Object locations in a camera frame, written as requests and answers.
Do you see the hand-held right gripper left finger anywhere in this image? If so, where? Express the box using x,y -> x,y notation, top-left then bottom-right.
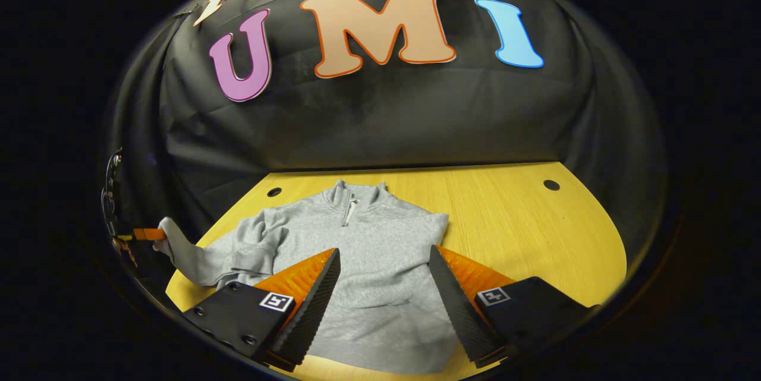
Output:
181,247 -> 342,371

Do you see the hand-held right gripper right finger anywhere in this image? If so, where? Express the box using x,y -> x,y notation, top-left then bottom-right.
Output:
428,244 -> 601,369

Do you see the grey zip-neck sweatshirt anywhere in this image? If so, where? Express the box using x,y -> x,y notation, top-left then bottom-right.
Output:
153,179 -> 461,374

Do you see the black backdrop cloth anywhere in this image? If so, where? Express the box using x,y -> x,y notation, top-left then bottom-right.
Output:
104,0 -> 669,286

